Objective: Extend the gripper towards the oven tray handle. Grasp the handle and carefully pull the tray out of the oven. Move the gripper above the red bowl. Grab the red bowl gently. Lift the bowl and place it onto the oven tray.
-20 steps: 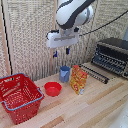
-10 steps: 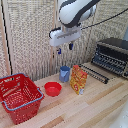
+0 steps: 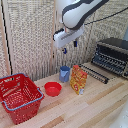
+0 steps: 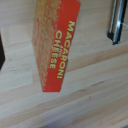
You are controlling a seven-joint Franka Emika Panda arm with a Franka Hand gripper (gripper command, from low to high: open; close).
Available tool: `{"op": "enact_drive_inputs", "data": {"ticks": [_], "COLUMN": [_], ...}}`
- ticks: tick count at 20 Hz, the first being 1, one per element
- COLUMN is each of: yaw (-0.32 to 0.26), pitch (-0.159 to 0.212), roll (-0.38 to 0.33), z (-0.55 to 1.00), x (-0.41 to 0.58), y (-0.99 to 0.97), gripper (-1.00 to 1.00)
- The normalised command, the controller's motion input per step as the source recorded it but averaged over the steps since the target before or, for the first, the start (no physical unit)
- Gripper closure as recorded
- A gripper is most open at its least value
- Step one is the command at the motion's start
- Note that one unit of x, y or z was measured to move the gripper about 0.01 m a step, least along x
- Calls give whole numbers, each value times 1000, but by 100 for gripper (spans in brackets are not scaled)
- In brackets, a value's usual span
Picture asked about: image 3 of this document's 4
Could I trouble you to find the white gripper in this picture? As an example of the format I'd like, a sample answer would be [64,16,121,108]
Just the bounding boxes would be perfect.
[52,25,85,55]

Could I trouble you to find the red plastic bowl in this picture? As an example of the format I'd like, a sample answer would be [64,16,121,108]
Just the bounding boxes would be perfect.
[43,81,63,98]

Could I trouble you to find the black oven tray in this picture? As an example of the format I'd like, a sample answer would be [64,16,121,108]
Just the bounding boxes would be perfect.
[79,63,111,85]

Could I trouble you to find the black toaster oven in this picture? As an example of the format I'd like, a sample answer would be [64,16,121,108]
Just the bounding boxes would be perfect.
[90,37,128,80]

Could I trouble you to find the blue plastic cup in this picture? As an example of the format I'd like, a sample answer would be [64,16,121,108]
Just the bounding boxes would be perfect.
[59,65,72,83]

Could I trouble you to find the orange cracker box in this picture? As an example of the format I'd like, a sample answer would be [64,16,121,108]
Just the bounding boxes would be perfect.
[69,64,89,96]

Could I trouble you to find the beige woven folding screen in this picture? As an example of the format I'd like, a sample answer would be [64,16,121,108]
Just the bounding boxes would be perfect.
[0,0,128,82]

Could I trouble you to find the red shopping basket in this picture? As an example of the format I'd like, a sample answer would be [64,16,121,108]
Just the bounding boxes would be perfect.
[0,72,45,126]

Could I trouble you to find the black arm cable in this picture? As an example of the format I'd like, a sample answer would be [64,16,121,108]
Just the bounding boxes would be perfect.
[84,6,128,26]

